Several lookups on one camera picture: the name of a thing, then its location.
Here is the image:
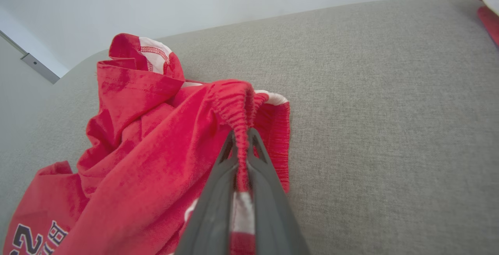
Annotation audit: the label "grey metal wall bracket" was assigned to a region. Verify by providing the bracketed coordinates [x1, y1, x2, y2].
[0, 30, 61, 84]

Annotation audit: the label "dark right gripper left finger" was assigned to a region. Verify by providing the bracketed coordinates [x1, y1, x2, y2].
[175, 130, 239, 255]

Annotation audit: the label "red Bulls 23 jersey top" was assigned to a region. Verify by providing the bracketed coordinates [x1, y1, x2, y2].
[463, 0, 499, 47]

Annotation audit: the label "red Bulls 23 shorts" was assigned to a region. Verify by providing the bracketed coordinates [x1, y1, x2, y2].
[2, 33, 291, 255]

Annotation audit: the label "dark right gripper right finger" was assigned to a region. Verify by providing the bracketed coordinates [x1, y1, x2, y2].
[246, 127, 310, 255]

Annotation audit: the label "grey fabric sofa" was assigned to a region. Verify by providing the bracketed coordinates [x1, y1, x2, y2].
[0, 0, 499, 255]

